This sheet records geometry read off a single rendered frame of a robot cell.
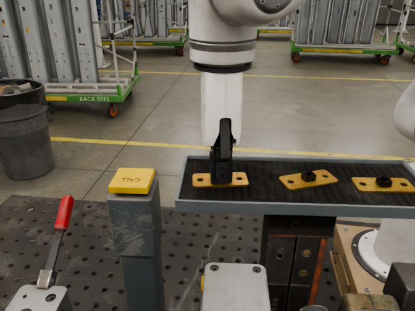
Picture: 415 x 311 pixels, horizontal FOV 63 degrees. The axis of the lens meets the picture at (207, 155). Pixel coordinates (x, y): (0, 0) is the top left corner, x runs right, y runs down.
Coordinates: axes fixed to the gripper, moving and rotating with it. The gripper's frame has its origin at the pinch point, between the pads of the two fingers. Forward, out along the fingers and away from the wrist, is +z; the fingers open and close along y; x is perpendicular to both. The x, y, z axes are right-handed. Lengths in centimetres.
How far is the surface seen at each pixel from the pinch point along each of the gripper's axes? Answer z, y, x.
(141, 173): 2.4, -3.0, -12.4
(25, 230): 49, -48, -60
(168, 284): 48, -22, -11
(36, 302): 12.3, 12.5, -25.1
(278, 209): 2.8, 7.4, 7.2
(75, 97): 92, -331, -131
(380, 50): 93, -573, 346
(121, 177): 2.4, -1.8, -15.2
